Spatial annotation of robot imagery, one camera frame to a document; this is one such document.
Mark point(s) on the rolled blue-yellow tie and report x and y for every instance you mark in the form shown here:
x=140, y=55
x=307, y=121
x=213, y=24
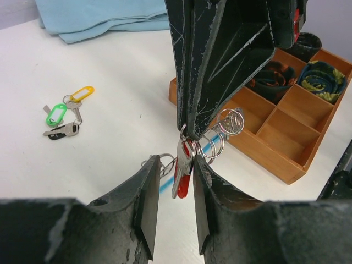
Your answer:
x=323, y=80

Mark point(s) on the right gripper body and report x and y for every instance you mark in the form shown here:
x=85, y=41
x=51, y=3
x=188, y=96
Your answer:
x=287, y=20

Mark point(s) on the rolled orange-dotted tie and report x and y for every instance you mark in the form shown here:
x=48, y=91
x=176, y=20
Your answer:
x=273, y=81

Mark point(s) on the light blue cloth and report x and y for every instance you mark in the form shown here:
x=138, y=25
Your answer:
x=75, y=21

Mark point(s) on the green yellow tag key bunch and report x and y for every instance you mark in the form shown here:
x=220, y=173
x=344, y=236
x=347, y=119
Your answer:
x=64, y=119

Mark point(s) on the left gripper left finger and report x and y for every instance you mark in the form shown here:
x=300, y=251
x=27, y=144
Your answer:
x=128, y=215

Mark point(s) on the red tag key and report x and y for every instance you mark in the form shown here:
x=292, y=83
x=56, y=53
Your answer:
x=184, y=166

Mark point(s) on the wooden compartment tray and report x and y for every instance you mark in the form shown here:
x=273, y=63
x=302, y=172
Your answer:
x=283, y=138

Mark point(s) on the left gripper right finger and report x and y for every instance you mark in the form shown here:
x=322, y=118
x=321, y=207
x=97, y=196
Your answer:
x=227, y=219

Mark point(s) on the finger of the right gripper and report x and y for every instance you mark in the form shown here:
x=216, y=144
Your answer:
x=230, y=42
x=181, y=21

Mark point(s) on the large keyring holder blue handle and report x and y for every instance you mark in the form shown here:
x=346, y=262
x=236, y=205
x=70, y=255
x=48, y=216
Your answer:
x=231, y=125

